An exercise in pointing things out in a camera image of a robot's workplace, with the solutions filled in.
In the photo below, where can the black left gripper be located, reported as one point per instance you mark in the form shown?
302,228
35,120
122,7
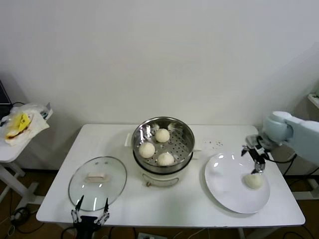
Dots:
86,224

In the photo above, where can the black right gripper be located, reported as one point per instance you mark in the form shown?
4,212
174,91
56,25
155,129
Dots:
259,154

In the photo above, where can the white steamed baozi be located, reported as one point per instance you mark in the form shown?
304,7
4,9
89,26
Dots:
165,159
162,135
147,150
253,182

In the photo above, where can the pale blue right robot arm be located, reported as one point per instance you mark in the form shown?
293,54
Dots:
304,139

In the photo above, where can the stainless steel steamer basket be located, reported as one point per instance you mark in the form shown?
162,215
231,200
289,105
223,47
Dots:
182,147

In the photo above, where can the white round plate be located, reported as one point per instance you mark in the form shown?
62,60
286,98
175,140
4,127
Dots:
224,179

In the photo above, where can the white electric cooker pot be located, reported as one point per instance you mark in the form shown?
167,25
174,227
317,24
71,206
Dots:
159,179

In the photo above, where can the white table leg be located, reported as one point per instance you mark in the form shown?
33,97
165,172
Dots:
242,233

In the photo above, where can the white plug adapter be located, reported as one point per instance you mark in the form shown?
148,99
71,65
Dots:
15,217

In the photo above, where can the white side table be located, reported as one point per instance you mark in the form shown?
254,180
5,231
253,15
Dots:
7,154

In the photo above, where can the teal printed packet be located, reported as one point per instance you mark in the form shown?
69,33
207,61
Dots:
46,110

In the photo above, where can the plastic bag with yellow wrapper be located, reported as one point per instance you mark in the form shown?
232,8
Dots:
20,122

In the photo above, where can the black monitor screen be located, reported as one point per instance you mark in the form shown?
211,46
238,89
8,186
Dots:
3,95

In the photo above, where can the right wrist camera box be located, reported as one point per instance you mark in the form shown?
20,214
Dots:
253,140

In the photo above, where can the white rack base frame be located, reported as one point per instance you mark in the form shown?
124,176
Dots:
309,195

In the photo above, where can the white wall shelf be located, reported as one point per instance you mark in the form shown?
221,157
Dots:
314,99

